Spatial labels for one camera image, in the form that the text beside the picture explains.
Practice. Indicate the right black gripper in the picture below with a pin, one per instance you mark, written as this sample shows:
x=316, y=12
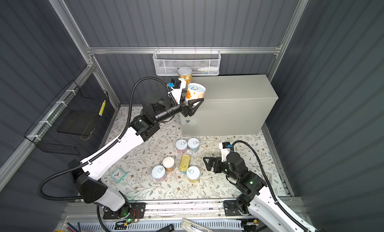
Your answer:
x=218, y=162

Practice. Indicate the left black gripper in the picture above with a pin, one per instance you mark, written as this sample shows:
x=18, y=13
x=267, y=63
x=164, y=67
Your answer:
x=188, y=110

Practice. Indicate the orange white pull-tab can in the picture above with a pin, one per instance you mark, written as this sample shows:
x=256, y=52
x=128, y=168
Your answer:
x=195, y=91

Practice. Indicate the green orange peach can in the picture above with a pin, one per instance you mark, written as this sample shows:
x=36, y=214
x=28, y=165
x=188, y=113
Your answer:
x=185, y=73

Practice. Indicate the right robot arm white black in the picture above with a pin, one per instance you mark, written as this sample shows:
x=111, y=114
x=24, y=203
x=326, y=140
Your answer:
x=256, y=198

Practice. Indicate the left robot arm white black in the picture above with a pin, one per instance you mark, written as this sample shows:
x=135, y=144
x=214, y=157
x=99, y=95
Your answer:
x=138, y=130

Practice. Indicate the yellow pull-tab can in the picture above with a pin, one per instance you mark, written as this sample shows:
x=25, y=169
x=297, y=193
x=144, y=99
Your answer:
x=193, y=174

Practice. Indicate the light blue pull-tab can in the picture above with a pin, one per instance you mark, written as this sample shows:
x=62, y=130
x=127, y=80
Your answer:
x=193, y=145

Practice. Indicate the yellow oval sardine tin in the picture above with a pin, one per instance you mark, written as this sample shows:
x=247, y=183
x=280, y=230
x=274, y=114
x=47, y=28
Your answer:
x=185, y=163

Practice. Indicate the pink pull-tab can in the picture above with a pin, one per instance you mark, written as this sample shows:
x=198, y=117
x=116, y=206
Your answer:
x=182, y=146

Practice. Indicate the white tube in basket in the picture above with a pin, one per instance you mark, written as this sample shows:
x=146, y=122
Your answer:
x=211, y=70

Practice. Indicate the brown can white lid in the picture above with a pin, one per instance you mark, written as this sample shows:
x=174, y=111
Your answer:
x=169, y=164

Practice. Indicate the beige metal cabinet box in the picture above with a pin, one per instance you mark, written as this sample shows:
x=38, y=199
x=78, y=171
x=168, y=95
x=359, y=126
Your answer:
x=233, y=105

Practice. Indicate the pink can front left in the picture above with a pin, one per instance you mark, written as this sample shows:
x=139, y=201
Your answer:
x=159, y=173

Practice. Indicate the small teal clock card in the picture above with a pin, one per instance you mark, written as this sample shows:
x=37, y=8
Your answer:
x=118, y=175

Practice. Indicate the yellow tag on basket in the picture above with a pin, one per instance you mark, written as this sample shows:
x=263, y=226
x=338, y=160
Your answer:
x=101, y=110

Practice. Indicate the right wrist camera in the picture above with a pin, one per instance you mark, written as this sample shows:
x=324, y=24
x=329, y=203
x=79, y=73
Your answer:
x=225, y=148

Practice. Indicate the white wire mesh basket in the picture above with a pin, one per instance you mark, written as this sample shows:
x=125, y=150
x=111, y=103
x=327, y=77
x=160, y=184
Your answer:
x=167, y=64

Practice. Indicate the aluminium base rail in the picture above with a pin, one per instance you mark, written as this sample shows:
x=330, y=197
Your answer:
x=160, y=210

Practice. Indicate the black wire mesh basket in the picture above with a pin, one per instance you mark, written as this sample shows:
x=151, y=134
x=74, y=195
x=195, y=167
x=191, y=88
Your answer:
x=68, y=126

